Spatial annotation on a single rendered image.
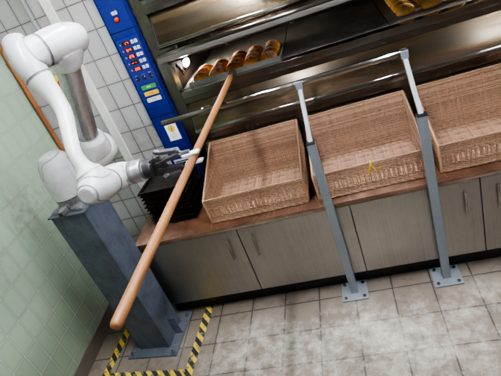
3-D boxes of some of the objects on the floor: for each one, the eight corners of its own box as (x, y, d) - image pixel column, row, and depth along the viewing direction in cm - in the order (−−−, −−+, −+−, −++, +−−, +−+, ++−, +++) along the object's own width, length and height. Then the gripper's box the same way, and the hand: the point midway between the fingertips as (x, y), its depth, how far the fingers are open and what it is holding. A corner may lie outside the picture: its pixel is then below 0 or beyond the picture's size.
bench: (193, 258, 322) (159, 193, 294) (566, 183, 260) (569, 92, 232) (174, 318, 275) (132, 248, 247) (625, 245, 213) (637, 140, 185)
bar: (238, 282, 284) (162, 118, 227) (447, 244, 251) (418, 42, 195) (232, 320, 257) (143, 146, 201) (464, 283, 225) (436, 64, 168)
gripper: (139, 147, 171) (194, 132, 165) (156, 180, 179) (210, 168, 173) (133, 156, 165) (190, 141, 159) (150, 191, 173) (206, 177, 166)
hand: (192, 157), depth 166 cm, fingers closed on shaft, 3 cm apart
